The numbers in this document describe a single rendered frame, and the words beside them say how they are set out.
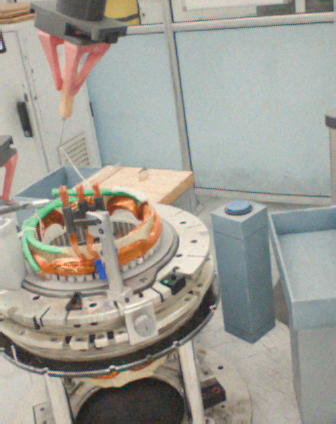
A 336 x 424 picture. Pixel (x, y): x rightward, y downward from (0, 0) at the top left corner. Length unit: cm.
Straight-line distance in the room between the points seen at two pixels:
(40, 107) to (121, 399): 222
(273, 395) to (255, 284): 19
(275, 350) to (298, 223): 27
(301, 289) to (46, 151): 243
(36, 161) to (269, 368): 228
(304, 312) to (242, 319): 38
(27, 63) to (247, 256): 217
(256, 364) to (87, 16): 67
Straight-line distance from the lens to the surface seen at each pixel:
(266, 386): 106
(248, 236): 103
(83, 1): 71
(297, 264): 90
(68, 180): 132
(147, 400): 106
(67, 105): 77
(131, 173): 119
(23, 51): 304
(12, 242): 79
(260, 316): 113
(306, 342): 88
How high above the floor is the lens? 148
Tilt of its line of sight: 23 degrees down
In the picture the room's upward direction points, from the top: 8 degrees counter-clockwise
